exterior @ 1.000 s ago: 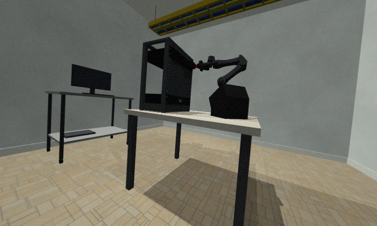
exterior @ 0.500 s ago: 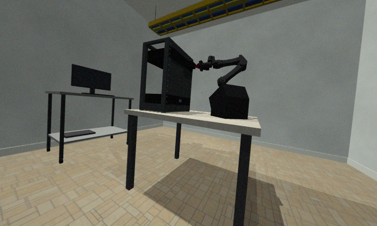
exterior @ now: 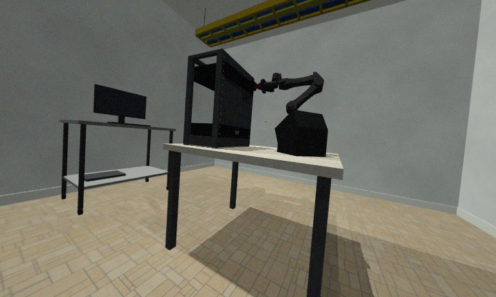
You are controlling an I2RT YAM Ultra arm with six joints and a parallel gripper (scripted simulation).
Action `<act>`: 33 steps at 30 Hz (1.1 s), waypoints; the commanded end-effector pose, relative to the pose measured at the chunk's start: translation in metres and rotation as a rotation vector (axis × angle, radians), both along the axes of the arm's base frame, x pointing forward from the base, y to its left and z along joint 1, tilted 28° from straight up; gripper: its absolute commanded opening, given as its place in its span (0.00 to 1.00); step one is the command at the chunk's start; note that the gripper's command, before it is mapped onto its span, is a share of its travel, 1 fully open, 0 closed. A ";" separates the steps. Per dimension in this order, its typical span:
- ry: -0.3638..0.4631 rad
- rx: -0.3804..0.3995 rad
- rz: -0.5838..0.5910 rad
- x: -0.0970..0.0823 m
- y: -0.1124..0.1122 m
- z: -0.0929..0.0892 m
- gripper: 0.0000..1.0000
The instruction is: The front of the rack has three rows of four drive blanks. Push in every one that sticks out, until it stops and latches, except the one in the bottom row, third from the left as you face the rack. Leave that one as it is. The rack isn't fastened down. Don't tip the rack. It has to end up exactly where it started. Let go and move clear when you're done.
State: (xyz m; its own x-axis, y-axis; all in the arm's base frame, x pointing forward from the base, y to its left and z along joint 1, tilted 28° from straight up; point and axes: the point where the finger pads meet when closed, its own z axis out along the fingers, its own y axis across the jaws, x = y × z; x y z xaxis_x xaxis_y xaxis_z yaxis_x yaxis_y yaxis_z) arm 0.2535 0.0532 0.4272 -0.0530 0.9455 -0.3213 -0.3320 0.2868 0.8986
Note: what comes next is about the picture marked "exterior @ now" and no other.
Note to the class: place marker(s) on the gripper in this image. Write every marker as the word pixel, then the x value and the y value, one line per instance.
pixel 263 85

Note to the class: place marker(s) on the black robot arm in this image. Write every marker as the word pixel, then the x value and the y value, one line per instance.
pixel 315 81

